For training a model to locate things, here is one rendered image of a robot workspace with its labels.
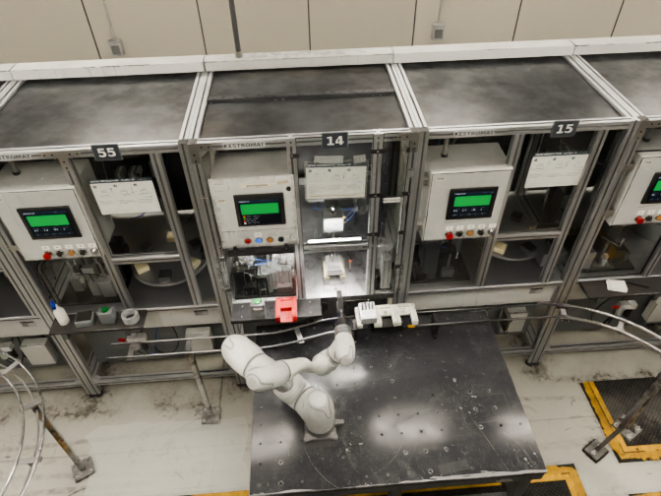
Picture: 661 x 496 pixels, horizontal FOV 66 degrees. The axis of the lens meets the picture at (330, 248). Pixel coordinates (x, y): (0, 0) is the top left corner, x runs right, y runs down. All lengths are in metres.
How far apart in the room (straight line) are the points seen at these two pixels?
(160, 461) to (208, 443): 0.31
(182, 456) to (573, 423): 2.64
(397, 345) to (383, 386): 0.30
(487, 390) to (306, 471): 1.12
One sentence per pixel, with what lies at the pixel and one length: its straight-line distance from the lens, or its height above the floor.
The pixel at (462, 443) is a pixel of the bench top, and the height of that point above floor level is 0.68.
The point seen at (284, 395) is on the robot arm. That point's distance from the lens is 2.74.
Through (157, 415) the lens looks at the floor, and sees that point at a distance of 3.94.
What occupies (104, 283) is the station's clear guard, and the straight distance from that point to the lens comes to 3.23.
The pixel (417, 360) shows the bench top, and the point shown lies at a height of 0.68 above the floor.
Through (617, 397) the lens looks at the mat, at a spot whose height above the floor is 0.01.
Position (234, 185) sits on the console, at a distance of 2.58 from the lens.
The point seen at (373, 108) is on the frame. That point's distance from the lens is 2.72.
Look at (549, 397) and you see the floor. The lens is 4.08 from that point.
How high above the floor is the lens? 3.26
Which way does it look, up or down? 43 degrees down
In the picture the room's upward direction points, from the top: 1 degrees counter-clockwise
